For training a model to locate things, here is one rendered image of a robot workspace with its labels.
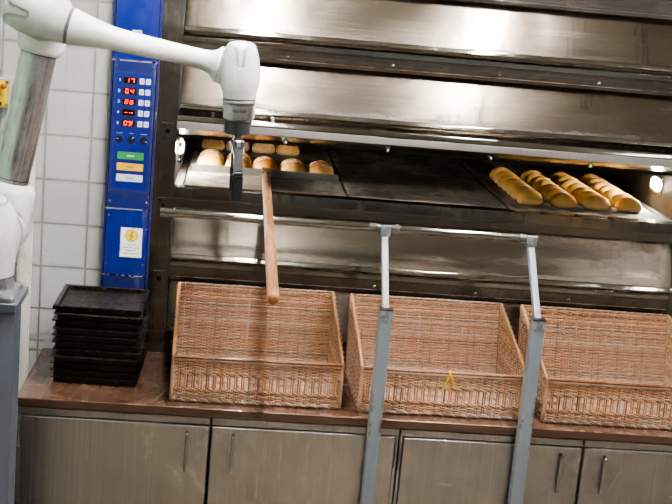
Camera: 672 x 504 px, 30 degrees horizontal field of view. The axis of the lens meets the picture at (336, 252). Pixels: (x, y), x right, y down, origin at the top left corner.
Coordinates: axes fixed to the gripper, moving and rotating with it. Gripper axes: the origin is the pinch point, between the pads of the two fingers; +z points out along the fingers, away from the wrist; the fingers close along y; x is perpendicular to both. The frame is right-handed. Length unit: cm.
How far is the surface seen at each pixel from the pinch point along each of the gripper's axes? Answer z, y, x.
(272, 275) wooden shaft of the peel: 12.5, 41.6, 8.0
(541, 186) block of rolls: 18, -123, 124
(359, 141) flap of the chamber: -5, -69, 44
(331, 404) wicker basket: 75, -34, 35
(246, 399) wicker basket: 74, -34, 8
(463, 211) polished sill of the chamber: 20, -81, 84
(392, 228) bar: 19, -45, 53
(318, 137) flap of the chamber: -6, -70, 30
